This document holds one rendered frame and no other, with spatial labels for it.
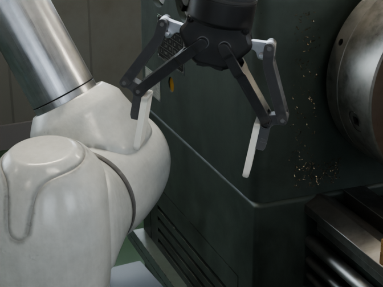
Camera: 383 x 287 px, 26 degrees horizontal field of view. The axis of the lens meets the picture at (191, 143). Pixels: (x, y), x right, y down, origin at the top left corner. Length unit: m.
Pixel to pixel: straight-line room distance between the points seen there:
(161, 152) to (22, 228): 0.31
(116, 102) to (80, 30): 2.80
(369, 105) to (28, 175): 0.50
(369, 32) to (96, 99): 0.41
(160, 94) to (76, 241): 0.76
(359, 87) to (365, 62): 0.04
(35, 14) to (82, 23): 2.79
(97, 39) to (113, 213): 2.98
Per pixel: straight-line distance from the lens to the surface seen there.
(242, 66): 0.95
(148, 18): 1.77
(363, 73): 1.23
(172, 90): 1.68
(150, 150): 1.22
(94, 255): 1.06
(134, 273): 1.41
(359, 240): 1.31
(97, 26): 4.02
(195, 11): 0.92
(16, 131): 4.02
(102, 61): 4.07
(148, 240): 1.96
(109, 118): 1.19
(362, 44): 1.25
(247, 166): 0.99
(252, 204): 1.39
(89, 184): 1.03
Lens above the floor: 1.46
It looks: 21 degrees down
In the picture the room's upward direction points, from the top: straight up
